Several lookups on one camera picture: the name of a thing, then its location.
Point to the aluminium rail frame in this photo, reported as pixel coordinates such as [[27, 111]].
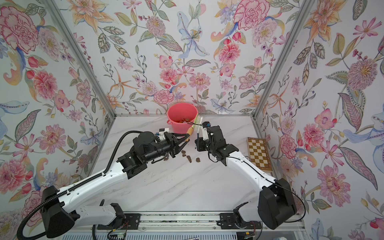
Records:
[[190, 226]]

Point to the pink plastic bucket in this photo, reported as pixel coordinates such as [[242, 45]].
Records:
[[179, 116]]

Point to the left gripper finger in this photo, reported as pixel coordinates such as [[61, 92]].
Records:
[[176, 148], [177, 137]]

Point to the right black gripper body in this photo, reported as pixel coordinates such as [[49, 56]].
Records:
[[205, 146]]

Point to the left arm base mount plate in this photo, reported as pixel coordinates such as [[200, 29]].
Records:
[[128, 222]]

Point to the white blue brush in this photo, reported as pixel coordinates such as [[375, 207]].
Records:
[[200, 129]]

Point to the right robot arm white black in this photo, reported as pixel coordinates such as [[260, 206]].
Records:
[[276, 202]]

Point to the green hand rake wooden handle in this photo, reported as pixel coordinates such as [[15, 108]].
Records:
[[194, 128]]

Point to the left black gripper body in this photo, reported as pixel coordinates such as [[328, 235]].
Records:
[[162, 148]]

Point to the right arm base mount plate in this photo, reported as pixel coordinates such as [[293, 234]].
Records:
[[232, 221]]

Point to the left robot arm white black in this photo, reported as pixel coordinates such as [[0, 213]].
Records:
[[64, 208]]

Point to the brown white chessboard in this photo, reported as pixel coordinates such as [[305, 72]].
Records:
[[259, 155]]

